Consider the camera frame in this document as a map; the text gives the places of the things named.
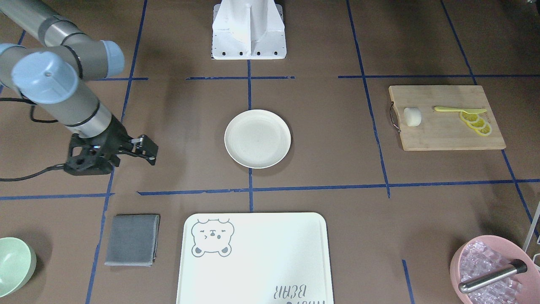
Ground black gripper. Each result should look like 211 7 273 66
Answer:
70 116 159 169

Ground white round plate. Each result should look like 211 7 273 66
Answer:
224 109 292 169

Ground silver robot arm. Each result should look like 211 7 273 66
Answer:
0 0 158 176

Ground white bear serving tray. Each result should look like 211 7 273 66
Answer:
176 212 335 304

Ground white steamed bun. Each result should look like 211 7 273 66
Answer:
403 106 422 127

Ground folded grey cloth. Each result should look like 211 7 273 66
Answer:
105 214 161 267

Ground mint green bowl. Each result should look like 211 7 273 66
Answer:
0 237 37 297

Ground bamboo cutting board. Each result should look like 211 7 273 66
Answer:
389 85 507 151

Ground yellow plastic knife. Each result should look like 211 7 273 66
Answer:
433 106 487 115

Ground lemon slice far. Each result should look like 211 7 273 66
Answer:
459 111 481 124

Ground lemon slice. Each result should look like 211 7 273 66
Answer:
470 122 493 136
464 117 487 130
459 111 481 124

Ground lemon slice middle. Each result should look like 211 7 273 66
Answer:
464 117 487 130

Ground lemon slice near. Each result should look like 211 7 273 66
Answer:
470 122 493 136

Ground pink bowl with ice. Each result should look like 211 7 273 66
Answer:
449 235 540 304

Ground steel black-tipped tongs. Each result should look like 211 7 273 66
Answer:
458 259 528 294

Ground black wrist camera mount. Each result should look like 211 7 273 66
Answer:
63 133 120 176

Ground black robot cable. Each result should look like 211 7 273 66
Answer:
0 97 68 183

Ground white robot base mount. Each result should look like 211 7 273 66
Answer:
211 0 287 60

